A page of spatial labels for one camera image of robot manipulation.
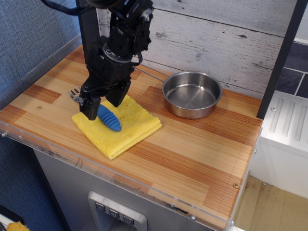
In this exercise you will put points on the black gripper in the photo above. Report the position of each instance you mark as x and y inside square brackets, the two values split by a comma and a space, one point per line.
[109, 77]

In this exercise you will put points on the blue handled metal spork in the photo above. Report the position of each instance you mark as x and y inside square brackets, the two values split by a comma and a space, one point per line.
[107, 117]

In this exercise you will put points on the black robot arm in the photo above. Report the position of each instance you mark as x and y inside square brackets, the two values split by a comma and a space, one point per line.
[129, 24]

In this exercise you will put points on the clear acrylic table edge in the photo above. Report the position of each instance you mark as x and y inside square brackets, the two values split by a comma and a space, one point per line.
[195, 169]

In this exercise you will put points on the yellow folded cloth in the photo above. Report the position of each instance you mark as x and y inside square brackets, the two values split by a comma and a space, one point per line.
[136, 124]

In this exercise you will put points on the stainless steel pan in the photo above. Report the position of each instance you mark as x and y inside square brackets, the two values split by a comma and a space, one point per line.
[189, 94]

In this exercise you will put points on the silver toy cabinet front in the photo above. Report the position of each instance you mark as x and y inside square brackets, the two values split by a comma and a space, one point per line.
[127, 197]

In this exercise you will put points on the yellow black object on floor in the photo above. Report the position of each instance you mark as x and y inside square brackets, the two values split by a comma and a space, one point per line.
[7, 224]

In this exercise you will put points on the white radiator cover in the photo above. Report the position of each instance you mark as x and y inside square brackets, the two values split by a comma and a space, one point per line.
[281, 152]

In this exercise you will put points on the black left frame post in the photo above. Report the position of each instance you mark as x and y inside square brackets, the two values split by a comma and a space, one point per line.
[89, 30]

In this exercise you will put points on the black frame post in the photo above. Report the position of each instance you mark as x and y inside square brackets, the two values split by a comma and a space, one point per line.
[89, 30]
[282, 56]

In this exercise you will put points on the black right frame post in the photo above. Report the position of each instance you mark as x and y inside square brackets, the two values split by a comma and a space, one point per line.
[282, 56]

